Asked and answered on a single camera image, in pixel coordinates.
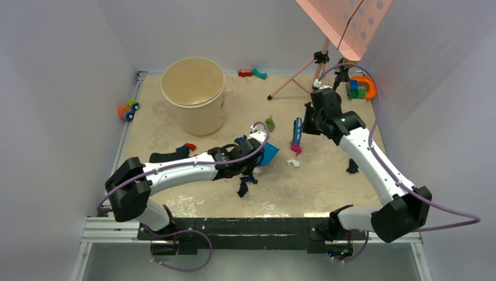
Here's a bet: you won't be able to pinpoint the blue hand brush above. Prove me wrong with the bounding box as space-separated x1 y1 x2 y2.
292 117 303 146

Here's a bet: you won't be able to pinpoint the blue dustpan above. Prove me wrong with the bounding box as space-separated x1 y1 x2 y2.
260 142 280 166

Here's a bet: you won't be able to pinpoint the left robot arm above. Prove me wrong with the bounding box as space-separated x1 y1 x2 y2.
105 138 266 239

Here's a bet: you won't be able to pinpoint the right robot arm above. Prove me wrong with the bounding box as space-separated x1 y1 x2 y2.
302 88 432 242

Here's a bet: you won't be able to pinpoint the blue scrap on brush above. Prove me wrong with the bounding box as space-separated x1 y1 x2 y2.
240 174 258 184

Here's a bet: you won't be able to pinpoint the black twisted paper scrap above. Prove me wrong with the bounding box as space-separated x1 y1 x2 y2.
237 176 249 198

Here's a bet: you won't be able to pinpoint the dark blue paper scrap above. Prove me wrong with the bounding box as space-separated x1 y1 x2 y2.
234 135 247 145

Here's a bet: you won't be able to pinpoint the pink scrap behind dustpan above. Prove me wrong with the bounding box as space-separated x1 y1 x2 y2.
290 141 302 157

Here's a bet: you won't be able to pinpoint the green blue toy blocks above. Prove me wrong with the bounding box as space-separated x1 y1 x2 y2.
346 80 367 100

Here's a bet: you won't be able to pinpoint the green paper scrap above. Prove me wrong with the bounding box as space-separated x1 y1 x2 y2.
264 115 275 132

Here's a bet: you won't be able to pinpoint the white scrap left of dustpan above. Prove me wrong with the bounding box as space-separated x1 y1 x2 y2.
287 159 301 168

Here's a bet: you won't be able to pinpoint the black microphone stand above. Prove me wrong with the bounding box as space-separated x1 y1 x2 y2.
332 57 357 92

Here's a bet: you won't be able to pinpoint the red paper scrap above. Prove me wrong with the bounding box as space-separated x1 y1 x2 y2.
184 143 197 151

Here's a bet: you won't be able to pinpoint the black scrap behind dustpan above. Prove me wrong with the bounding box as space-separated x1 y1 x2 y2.
346 159 359 174

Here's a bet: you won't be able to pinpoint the blue scrap by strip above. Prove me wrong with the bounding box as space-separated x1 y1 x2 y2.
175 145 190 154

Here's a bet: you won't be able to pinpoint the red toy block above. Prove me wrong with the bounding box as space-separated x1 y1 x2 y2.
237 69 253 77

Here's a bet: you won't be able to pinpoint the long black paper strip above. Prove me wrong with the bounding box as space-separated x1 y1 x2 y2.
149 150 190 163

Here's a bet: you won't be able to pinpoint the beige plastic bucket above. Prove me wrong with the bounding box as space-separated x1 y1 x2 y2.
161 57 225 136

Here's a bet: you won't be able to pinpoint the pink music stand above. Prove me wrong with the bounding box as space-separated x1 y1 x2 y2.
267 0 394 101

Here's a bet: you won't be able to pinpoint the orange wheeled toy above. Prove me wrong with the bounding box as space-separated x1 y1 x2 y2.
118 99 140 122

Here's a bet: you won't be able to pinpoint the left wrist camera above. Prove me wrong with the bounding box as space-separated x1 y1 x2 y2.
247 124 267 143

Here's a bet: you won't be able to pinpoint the orange ring toy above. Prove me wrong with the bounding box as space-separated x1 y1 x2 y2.
351 76 378 100

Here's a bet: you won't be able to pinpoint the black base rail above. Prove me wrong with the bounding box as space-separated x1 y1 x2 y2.
137 217 366 255

